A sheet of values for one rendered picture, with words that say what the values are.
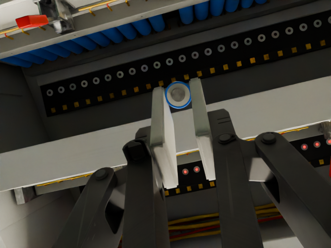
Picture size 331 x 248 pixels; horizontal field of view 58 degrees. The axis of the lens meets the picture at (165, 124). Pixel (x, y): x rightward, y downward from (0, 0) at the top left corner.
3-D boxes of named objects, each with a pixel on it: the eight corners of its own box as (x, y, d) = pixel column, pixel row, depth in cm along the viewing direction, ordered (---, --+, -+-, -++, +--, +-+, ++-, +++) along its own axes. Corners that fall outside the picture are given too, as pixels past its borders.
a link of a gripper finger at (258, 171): (217, 167, 13) (288, 153, 12) (206, 111, 17) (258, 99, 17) (222, 192, 14) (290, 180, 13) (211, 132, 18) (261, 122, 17)
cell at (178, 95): (195, 85, 26) (195, 85, 19) (189, 106, 26) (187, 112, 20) (175, 79, 26) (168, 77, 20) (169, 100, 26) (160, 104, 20)
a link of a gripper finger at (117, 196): (162, 204, 14) (102, 216, 14) (161, 143, 18) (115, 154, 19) (153, 180, 13) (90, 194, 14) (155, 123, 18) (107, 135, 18)
